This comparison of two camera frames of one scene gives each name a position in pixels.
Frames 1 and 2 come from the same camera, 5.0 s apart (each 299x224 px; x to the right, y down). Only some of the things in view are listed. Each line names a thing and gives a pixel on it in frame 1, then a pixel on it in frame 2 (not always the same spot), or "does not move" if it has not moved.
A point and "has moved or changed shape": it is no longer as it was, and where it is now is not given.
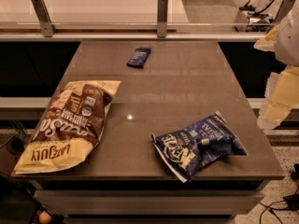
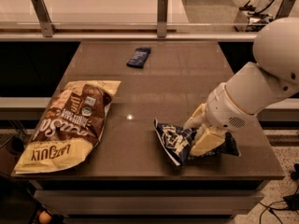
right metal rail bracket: [286, 6] does not move
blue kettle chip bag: [190, 149] has moved or changed shape
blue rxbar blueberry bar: [138, 58] does not move
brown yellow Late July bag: [70, 128] does not move
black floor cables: [291, 202] does not move
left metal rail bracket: [46, 23] does not move
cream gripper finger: [267, 43] -> [199, 119]
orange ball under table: [45, 217] does not move
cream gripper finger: [280, 98] -> [206, 140]
